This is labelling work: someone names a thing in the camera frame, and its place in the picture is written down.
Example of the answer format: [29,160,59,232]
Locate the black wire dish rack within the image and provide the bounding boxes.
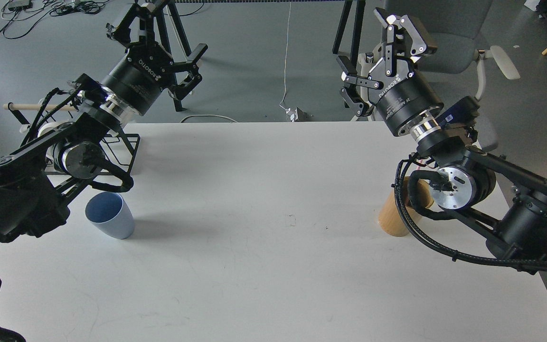
[100,133,141,173]

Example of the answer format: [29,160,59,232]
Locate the white power adapter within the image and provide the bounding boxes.
[286,107,310,123]

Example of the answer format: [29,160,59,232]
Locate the bamboo cylinder holder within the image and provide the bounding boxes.
[377,177,434,237]

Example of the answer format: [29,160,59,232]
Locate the black table legs right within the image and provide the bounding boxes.
[332,0,366,62]

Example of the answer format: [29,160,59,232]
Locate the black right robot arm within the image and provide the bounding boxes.
[337,8,547,275]

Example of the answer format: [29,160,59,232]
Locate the grey office chair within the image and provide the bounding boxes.
[358,0,521,152]

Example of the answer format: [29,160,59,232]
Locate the wooden dowel rod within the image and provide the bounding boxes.
[3,103,78,111]

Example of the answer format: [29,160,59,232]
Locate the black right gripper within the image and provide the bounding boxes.
[336,7,443,136]

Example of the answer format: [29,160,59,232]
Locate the black floor cables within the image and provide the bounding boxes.
[0,0,113,55]

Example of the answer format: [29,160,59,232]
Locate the blue plastic cup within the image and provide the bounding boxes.
[85,192,135,240]

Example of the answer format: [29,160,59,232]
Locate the white hanging cable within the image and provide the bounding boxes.
[279,2,292,112]

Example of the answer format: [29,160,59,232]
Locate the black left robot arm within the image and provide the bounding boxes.
[0,0,207,342]

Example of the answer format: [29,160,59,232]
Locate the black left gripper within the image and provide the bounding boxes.
[101,0,208,115]

